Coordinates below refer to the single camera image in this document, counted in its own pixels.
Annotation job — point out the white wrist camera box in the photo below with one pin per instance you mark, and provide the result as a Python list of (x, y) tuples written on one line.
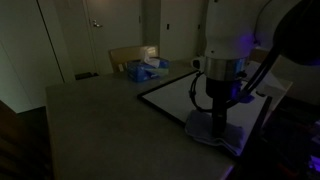
[(266, 83)]

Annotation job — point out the robot base with blue lights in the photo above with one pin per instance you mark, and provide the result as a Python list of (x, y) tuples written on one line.
[(315, 163)]

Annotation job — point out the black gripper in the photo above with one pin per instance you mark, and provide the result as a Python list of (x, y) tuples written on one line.
[(221, 90)]

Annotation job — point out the blue tissue box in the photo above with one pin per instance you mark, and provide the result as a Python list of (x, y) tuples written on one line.
[(143, 71)]

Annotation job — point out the grey towel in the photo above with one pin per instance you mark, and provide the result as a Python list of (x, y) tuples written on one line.
[(200, 128)]

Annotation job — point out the black framed whiteboard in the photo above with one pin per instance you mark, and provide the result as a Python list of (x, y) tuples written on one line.
[(170, 96)]

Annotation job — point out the white door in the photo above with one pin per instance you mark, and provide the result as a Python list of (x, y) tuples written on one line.
[(116, 43)]

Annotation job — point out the dark wall switch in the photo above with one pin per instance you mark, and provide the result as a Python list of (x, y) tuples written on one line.
[(168, 26)]

